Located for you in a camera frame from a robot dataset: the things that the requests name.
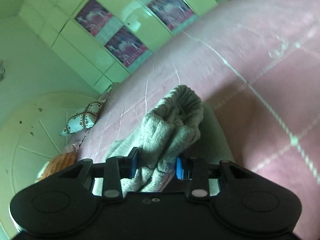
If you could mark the grey knitted pants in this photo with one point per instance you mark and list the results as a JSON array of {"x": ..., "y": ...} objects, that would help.
[{"x": 180, "y": 124}]

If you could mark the pink quilted bedspread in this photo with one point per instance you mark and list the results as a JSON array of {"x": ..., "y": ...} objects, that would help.
[{"x": 256, "y": 63}]

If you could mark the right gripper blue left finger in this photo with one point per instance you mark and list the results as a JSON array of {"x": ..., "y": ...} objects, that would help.
[{"x": 116, "y": 169}]

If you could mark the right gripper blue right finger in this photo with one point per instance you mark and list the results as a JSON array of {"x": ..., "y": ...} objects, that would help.
[{"x": 194, "y": 170}]

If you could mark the wall decoration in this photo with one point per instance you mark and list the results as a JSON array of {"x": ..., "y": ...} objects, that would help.
[{"x": 2, "y": 70}]

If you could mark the cream round headboard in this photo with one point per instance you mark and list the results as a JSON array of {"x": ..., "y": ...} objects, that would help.
[{"x": 30, "y": 137}]

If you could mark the orange patterned pillow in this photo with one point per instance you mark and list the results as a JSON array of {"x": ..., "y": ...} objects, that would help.
[{"x": 57, "y": 164}]

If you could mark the white patterned pillow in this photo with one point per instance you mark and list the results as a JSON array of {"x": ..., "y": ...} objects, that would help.
[{"x": 83, "y": 118}]

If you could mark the pale green wardrobe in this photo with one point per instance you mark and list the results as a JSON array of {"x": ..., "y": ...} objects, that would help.
[{"x": 104, "y": 41}]

